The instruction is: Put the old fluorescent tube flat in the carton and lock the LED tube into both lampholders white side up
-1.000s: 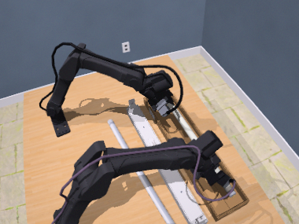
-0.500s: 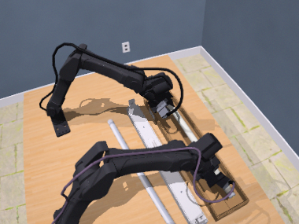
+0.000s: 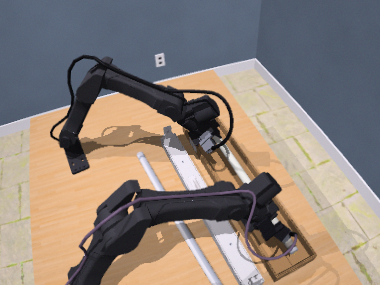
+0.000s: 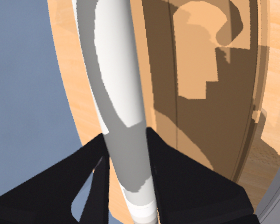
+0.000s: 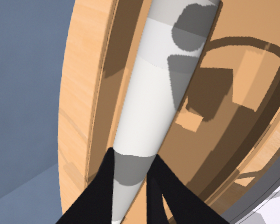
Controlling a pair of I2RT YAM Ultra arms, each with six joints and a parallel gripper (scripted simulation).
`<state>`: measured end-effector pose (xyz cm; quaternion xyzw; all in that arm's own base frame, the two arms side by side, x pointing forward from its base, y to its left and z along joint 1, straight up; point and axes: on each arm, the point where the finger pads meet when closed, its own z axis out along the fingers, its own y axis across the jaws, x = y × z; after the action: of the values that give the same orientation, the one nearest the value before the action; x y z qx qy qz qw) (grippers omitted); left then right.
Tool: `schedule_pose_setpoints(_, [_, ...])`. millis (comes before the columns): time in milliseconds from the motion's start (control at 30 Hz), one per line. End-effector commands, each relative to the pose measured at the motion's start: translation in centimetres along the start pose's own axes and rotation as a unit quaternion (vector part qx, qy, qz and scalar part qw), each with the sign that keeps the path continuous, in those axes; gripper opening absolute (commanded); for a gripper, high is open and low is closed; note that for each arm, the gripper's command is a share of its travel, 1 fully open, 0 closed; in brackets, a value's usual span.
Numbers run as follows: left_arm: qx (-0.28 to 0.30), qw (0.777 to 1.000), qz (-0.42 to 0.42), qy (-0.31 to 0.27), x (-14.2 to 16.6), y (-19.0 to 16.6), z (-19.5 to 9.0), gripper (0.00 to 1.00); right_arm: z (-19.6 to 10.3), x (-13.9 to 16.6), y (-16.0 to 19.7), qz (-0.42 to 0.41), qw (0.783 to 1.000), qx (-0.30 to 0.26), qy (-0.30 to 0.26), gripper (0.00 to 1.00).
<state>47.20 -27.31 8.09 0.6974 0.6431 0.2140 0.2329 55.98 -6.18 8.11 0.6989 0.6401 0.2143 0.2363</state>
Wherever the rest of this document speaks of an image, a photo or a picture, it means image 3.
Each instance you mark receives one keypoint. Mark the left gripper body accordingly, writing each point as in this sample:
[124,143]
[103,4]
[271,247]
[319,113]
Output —
[203,136]

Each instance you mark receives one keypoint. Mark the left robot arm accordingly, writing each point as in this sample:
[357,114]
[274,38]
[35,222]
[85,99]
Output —
[188,114]

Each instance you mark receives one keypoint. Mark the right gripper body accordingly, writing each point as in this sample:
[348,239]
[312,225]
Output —
[263,222]

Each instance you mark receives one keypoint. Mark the grey tube with white end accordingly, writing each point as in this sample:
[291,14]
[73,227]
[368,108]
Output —
[203,262]

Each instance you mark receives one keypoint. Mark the long brown cardboard carton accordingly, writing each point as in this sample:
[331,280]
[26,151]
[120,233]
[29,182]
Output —
[220,169]

